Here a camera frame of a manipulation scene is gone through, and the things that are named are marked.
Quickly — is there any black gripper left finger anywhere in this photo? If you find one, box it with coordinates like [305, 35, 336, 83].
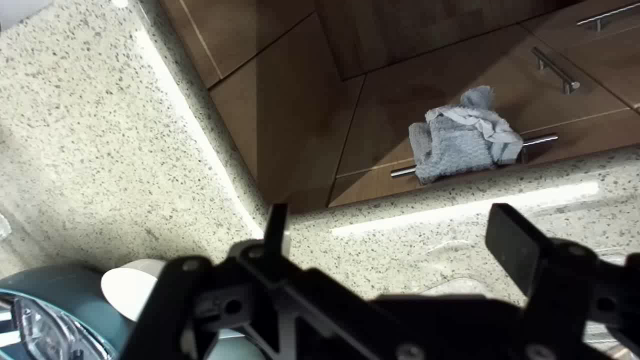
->
[265, 204, 288, 257]

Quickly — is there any steel upper drawer handle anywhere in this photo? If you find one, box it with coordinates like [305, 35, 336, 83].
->
[533, 46, 582, 93]

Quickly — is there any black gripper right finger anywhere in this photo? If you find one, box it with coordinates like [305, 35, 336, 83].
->
[484, 204, 553, 296]

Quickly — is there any steel drawer handle with towel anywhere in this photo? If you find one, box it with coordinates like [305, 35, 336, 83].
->
[391, 133, 561, 178]

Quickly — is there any steel corner drawer handle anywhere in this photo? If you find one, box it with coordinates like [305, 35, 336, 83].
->
[576, 0, 640, 32]

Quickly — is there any white round plate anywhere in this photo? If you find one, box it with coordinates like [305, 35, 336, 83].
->
[101, 257, 166, 321]

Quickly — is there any blue-grey hanging towel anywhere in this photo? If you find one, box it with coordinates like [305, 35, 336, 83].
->
[409, 86, 525, 183]

